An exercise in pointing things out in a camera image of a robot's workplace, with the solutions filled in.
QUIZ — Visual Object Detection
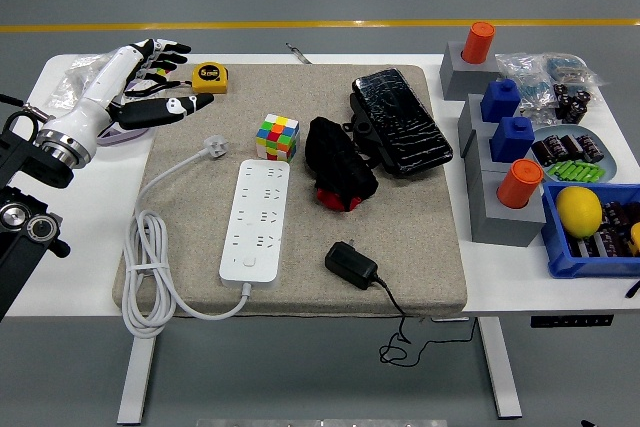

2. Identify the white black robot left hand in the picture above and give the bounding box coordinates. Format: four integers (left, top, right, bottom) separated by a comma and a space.
47, 38, 216, 153

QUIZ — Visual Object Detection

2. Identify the white power strip with cord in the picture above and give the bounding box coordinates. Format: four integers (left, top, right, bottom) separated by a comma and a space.
121, 134, 292, 341

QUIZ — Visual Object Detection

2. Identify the black power adapter with cord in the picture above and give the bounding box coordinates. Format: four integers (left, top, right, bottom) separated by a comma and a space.
324, 239, 477, 368

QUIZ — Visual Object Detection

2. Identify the clear bag of white parts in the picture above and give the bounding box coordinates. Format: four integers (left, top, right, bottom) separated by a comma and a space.
49, 54, 114, 111

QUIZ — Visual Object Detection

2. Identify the white table leg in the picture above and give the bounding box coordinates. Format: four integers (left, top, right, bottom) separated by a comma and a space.
477, 317, 524, 419
116, 334, 159, 424

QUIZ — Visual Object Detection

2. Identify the black table control panel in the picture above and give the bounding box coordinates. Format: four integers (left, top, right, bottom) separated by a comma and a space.
530, 315, 615, 329

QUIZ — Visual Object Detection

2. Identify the blue plastic bin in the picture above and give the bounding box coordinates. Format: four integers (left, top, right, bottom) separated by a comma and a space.
541, 181, 640, 279

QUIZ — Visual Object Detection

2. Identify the dark brown capacitor pile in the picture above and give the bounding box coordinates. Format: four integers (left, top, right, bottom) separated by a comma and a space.
569, 200, 640, 259

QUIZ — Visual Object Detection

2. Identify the multicoloured puzzle cube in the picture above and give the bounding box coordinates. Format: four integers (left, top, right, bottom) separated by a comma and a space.
255, 113, 300, 164

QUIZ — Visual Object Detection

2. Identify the grey pen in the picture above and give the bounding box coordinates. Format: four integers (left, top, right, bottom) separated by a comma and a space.
285, 42, 314, 66

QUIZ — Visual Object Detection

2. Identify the yellow lemon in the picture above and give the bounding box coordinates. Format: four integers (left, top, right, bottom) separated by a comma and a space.
554, 185, 604, 240

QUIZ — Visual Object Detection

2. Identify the grey block holder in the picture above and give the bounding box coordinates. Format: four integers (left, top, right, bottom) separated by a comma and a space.
462, 127, 501, 176
439, 40, 501, 101
457, 93, 490, 146
468, 169, 547, 248

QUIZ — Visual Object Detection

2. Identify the orange cylinder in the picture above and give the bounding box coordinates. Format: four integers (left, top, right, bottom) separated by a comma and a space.
460, 21, 496, 65
496, 158, 545, 209

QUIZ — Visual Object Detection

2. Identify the green battery pile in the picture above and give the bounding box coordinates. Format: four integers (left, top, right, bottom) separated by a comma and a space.
547, 159, 606, 183

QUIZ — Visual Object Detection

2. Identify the grey-brown fabric mat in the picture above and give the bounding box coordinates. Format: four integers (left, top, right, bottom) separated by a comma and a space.
112, 64, 469, 319

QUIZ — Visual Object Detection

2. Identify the light blue plate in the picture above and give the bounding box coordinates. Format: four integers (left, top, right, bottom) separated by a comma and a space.
529, 125, 617, 183

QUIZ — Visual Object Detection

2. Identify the blue bottle-shaped block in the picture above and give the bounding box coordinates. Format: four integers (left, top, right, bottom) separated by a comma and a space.
479, 79, 522, 123
488, 116, 536, 163

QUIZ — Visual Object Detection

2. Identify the black glossy flat case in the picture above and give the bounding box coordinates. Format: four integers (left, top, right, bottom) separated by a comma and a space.
351, 67, 454, 177

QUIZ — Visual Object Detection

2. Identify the black capacitor cluster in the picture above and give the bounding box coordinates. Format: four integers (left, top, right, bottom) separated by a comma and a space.
552, 82, 595, 125

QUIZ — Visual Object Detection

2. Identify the clear bag of small screws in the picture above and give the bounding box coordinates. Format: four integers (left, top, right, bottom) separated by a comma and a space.
519, 95, 557, 125

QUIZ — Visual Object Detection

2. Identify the clear bag of blue parts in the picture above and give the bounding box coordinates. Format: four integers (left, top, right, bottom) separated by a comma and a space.
494, 51, 557, 113

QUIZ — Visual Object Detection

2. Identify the clear bag of blue components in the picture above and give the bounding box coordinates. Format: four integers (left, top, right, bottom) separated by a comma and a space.
542, 52, 604, 87

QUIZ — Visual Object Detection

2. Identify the yellow tape measure with strap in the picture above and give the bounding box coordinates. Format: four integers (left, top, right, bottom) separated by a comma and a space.
124, 62, 230, 98

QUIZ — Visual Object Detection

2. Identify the black plastic bracket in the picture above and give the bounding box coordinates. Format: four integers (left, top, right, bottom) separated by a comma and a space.
342, 92, 387, 171

